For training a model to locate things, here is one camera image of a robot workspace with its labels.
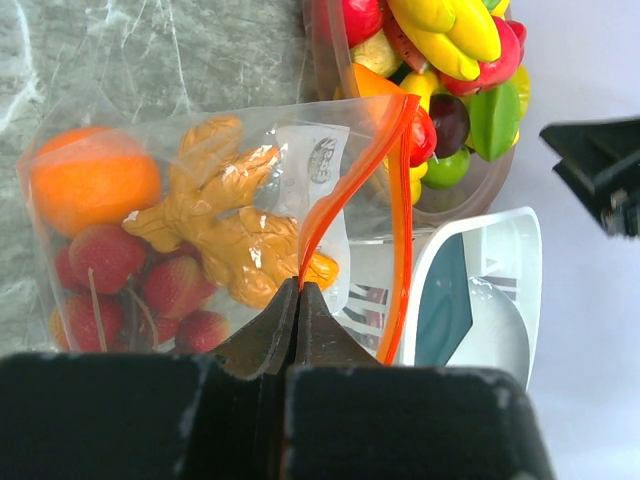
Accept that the lychee cluster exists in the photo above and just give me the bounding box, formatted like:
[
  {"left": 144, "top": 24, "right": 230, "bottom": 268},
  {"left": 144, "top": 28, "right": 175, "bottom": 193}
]
[{"left": 49, "top": 225, "right": 231, "bottom": 353}]

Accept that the red apple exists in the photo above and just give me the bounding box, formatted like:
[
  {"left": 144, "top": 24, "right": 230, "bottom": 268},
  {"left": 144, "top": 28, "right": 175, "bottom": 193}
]
[
  {"left": 342, "top": 0, "right": 383, "bottom": 48},
  {"left": 439, "top": 16, "right": 527, "bottom": 96}
]

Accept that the dark purple plum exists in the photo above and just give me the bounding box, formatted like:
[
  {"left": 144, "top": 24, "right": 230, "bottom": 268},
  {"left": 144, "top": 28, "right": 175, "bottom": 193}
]
[{"left": 429, "top": 94, "right": 470, "bottom": 158}]

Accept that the white plastic dish basket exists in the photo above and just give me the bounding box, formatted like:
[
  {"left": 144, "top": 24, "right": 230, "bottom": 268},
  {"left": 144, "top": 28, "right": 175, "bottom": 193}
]
[{"left": 324, "top": 207, "right": 542, "bottom": 386}]

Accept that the red apple front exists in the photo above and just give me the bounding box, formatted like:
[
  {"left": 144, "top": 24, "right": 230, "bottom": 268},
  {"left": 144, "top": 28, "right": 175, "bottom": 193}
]
[{"left": 342, "top": 0, "right": 383, "bottom": 48}]

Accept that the tan ginger root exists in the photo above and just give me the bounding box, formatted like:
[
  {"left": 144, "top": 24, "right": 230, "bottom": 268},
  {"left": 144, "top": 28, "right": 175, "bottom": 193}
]
[{"left": 121, "top": 114, "right": 341, "bottom": 310}]

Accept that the orange fruit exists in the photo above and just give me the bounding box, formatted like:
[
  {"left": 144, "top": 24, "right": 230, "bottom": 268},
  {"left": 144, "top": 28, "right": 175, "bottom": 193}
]
[{"left": 29, "top": 126, "right": 163, "bottom": 238}]

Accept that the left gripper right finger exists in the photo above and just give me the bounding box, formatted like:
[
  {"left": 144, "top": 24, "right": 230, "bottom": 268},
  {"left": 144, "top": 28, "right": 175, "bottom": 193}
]
[{"left": 284, "top": 284, "right": 555, "bottom": 479}]

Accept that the green apple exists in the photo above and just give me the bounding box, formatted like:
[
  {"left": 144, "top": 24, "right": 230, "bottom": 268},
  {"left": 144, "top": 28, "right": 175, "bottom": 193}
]
[{"left": 421, "top": 147, "right": 471, "bottom": 190}]

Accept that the white plate in basket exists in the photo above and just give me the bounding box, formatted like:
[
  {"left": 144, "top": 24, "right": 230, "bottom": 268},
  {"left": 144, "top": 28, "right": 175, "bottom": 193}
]
[{"left": 446, "top": 277, "right": 531, "bottom": 386}]

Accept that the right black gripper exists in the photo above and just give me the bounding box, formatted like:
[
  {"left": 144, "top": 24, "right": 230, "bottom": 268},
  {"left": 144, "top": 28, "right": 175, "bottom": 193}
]
[{"left": 539, "top": 117, "right": 639, "bottom": 238}]

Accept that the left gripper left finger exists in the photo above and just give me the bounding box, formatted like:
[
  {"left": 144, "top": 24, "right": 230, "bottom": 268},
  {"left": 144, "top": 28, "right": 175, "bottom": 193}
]
[{"left": 1, "top": 279, "right": 298, "bottom": 479}]

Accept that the clear brown fruit bowl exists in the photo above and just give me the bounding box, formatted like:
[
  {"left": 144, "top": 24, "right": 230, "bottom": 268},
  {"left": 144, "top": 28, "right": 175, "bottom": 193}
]
[{"left": 302, "top": 1, "right": 526, "bottom": 226}]

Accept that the teal plate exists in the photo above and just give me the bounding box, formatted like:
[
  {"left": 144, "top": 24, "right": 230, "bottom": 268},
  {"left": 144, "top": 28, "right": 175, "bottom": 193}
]
[{"left": 414, "top": 234, "right": 473, "bottom": 367}]

